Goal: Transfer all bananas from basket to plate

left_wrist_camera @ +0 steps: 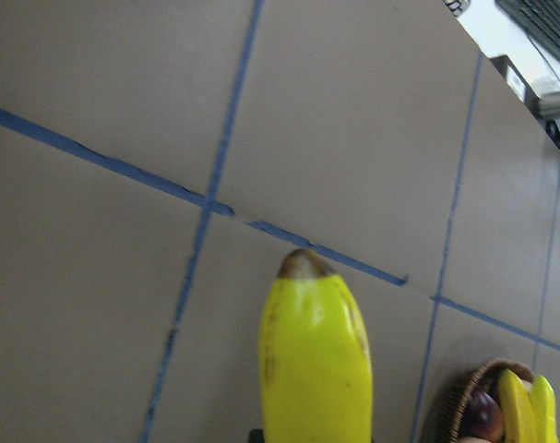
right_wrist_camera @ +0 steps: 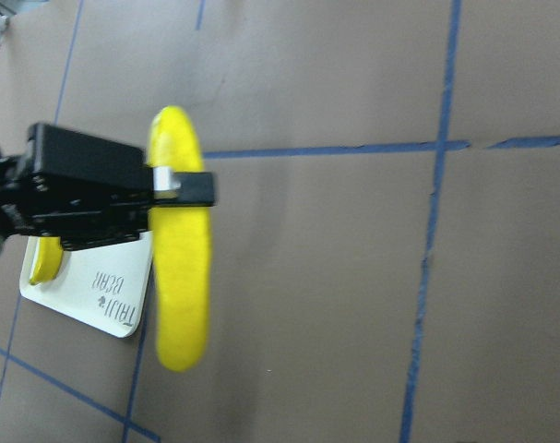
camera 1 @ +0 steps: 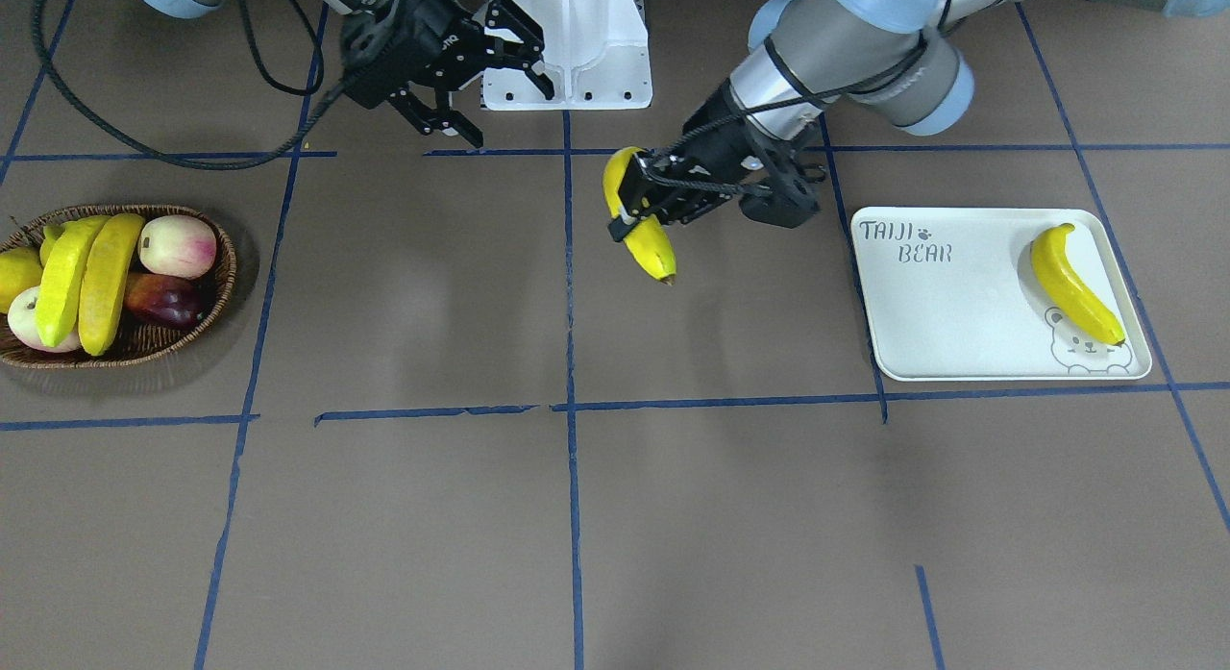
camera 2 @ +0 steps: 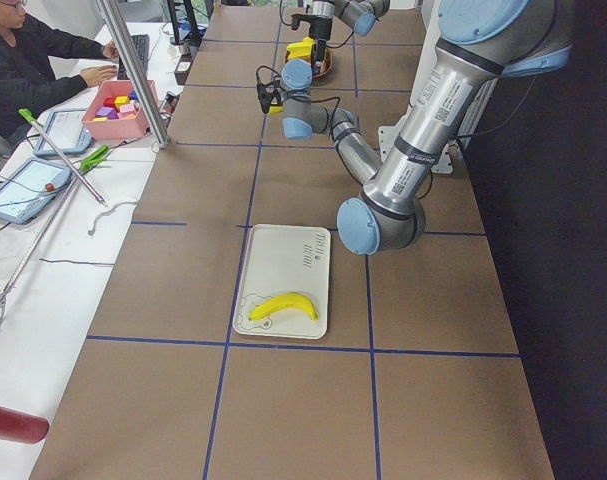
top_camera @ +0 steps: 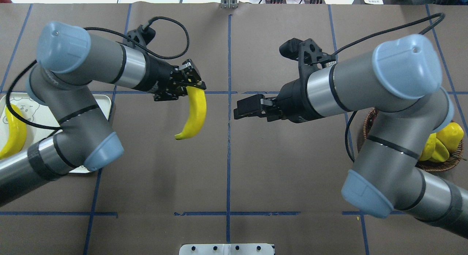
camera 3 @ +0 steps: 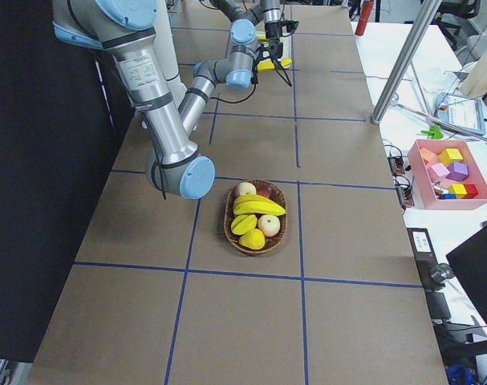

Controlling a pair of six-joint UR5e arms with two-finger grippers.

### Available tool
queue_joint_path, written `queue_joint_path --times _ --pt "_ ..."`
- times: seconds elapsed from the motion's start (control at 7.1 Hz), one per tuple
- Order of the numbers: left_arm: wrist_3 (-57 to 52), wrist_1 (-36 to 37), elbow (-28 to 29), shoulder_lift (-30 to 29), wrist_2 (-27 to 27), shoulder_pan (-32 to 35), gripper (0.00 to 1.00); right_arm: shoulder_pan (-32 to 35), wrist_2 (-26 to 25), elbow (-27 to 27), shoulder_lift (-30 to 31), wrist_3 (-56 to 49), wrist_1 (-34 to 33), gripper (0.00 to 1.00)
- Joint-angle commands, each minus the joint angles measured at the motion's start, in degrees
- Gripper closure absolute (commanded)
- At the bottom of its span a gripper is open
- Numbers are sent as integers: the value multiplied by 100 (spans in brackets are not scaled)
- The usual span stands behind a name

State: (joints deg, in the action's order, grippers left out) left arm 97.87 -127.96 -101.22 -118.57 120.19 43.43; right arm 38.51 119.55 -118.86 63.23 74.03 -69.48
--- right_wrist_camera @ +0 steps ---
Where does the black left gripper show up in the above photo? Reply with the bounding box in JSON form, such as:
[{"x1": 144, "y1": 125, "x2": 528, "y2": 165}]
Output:
[{"x1": 0, "y1": 123, "x2": 216, "y2": 254}]

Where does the white bear print tray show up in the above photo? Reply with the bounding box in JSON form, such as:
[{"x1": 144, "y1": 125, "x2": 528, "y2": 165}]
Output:
[{"x1": 19, "y1": 233, "x2": 152, "y2": 338}]

